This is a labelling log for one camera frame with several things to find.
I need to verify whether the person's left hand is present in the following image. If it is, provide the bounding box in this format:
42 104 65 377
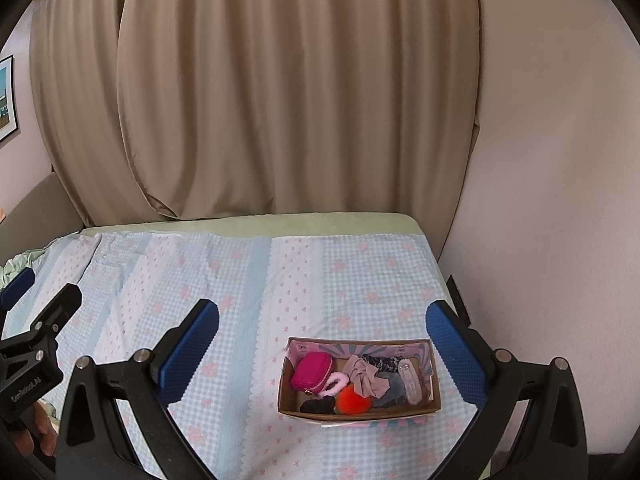
6 398 59 458

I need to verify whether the orange fluffy pompom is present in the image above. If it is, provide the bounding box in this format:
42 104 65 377
335 384 372 416

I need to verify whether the black white patterned scrunchie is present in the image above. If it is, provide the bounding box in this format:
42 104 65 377
361 353 402 373

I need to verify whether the pink fluffy scrunchie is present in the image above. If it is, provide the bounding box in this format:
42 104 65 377
317 372 350 398

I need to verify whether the cardboard box pink lining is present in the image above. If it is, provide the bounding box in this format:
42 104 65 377
277 338 440 425

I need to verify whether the framed wall picture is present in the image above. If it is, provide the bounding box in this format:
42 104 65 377
0 55 18 142

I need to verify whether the grey headboard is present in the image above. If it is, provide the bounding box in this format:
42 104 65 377
0 172 85 264

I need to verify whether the pink patterned cloth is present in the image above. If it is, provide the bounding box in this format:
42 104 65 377
342 356 390 399

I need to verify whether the magenta zip pouch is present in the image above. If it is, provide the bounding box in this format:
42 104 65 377
290 352 333 394

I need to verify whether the green crumpled cloth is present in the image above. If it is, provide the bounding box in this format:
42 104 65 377
0 249 46 288

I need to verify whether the beige curtain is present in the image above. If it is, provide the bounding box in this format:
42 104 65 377
30 0 480 242

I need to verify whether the green bed sheet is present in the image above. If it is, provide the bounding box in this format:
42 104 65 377
81 212 422 237

